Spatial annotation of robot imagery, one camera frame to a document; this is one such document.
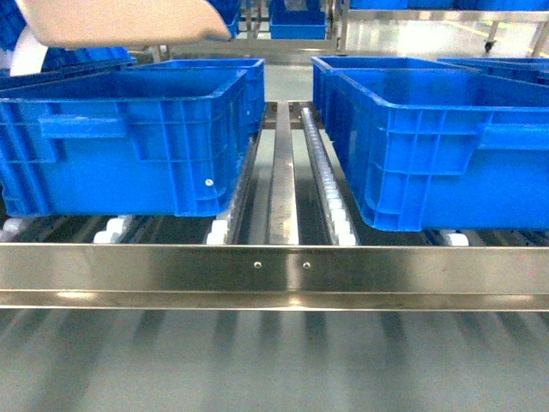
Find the blue plastic crate right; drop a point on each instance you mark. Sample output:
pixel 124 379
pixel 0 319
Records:
pixel 444 149

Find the blue plastic crate left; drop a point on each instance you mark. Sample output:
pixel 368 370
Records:
pixel 133 142

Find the beige plastic dustpan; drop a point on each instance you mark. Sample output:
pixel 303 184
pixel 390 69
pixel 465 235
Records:
pixel 78 24

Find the blue plastic crate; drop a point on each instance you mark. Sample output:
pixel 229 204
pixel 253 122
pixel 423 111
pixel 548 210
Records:
pixel 133 142
pixel 444 149

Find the steel shelf rack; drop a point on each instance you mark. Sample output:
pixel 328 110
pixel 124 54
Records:
pixel 292 241

